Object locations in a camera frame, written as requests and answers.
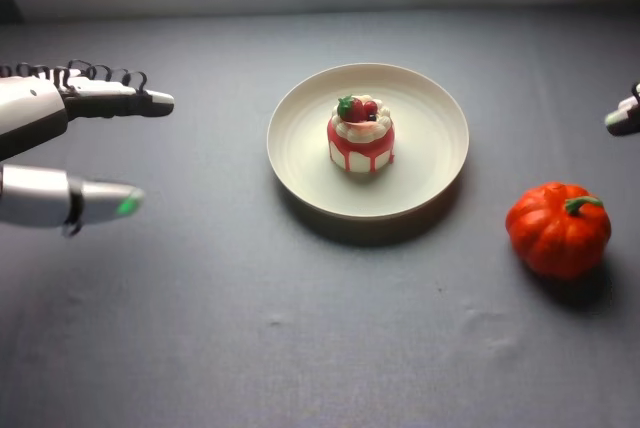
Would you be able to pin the red white strawberry toy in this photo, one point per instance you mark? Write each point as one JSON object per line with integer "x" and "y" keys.
{"x": 360, "y": 148}

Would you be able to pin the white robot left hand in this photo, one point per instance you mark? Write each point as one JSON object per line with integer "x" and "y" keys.
{"x": 30, "y": 103}

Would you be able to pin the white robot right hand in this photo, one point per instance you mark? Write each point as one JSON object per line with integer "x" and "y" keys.
{"x": 625, "y": 120}

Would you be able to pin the orange toy pumpkin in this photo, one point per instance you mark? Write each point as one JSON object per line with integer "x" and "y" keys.
{"x": 555, "y": 233}

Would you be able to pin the cream round plate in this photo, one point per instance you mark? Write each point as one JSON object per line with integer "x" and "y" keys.
{"x": 425, "y": 148}

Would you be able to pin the grey table cloth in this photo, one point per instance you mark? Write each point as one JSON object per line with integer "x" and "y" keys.
{"x": 200, "y": 323}

